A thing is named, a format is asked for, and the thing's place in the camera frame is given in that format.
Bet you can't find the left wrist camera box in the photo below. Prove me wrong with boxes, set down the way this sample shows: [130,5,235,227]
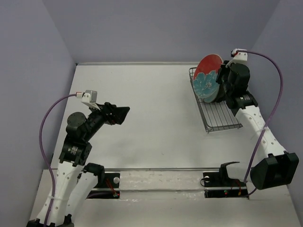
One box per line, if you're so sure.
[81,90,99,110]

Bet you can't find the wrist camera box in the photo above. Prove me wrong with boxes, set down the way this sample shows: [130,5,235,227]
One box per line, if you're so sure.
[226,48,248,67]
[81,90,99,110]

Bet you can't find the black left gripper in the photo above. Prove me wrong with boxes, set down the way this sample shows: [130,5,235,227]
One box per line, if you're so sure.
[84,101,130,140]

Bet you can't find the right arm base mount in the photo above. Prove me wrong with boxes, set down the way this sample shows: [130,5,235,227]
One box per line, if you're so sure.
[200,172,249,199]

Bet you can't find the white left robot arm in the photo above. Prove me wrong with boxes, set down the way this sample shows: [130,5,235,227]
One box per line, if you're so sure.
[27,102,130,227]

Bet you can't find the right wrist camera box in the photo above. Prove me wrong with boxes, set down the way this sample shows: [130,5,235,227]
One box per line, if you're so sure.
[226,48,248,67]

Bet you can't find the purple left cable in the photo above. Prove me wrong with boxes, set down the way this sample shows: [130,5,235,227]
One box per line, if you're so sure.
[39,92,83,227]

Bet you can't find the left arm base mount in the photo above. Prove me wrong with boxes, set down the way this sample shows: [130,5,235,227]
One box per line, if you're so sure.
[87,172,120,199]

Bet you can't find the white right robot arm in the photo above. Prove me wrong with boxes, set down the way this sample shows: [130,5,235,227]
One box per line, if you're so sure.
[216,61,299,190]

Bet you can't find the red and blue floral plate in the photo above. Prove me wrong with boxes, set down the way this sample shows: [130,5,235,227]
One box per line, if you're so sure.
[192,54,223,103]

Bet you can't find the black wire dish rack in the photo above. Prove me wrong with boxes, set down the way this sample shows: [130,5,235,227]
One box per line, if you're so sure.
[188,67,243,133]

